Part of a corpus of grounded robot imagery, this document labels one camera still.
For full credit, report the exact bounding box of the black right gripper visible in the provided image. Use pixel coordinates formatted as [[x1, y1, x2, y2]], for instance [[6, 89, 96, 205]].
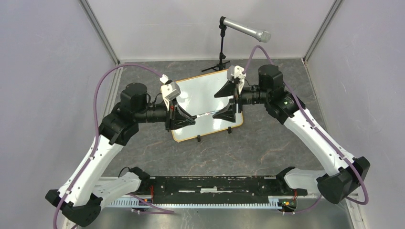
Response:
[[213, 79, 270, 122]]

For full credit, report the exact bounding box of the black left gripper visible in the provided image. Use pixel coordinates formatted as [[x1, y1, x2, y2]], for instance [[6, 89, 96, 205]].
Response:
[[135, 97, 196, 132]]

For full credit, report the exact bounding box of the white black whiteboard marker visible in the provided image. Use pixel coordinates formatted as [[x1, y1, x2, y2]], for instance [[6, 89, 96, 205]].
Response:
[[192, 110, 219, 119]]

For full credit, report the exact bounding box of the yellow framed whiteboard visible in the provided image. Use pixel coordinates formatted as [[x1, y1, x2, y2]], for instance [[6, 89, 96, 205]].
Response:
[[171, 70, 244, 142]]

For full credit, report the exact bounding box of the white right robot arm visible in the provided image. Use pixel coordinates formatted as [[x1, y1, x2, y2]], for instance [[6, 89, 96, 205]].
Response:
[[214, 64, 370, 205]]

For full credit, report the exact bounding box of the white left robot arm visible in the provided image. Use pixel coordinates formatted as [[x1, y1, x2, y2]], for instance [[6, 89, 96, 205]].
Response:
[[45, 81, 195, 227]]

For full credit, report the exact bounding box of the black microphone tripod stand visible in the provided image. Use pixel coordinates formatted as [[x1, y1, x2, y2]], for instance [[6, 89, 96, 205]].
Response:
[[201, 24, 230, 72]]

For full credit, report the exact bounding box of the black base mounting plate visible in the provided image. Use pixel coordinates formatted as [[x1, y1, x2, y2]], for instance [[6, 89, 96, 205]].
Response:
[[139, 175, 308, 205]]

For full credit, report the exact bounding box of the silver microphone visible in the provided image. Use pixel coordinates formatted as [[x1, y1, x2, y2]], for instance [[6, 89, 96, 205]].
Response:
[[219, 16, 271, 43]]

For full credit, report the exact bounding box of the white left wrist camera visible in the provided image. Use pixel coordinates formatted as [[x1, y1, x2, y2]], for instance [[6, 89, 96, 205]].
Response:
[[160, 74, 181, 110]]

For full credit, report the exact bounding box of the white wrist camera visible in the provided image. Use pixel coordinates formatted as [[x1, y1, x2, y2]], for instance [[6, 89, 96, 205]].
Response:
[[227, 65, 246, 94], [160, 74, 181, 110]]

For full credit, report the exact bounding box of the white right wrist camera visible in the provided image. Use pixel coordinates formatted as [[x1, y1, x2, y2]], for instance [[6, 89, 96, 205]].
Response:
[[227, 65, 246, 94]]

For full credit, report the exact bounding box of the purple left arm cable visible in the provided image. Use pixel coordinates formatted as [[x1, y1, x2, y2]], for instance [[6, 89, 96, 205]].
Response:
[[52, 63, 175, 229]]

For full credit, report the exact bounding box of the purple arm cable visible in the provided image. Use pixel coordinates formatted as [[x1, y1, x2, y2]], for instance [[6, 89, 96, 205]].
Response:
[[52, 63, 175, 229], [242, 45, 370, 215]]

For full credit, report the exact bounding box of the white slotted cable duct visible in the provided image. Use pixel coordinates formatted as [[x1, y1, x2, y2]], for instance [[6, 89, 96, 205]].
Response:
[[107, 197, 282, 210]]

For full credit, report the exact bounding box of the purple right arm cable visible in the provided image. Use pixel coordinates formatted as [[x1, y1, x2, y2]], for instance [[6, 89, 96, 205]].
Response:
[[242, 45, 370, 215]]

